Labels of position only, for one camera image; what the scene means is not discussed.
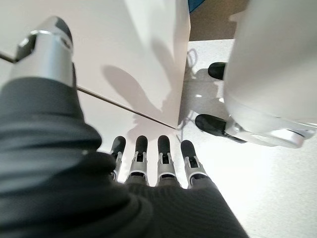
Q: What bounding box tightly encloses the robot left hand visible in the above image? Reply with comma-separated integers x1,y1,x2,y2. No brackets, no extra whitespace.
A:
0,16,250,238

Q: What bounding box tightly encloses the robot right leg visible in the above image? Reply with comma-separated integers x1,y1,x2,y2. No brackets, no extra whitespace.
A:
208,61,227,81

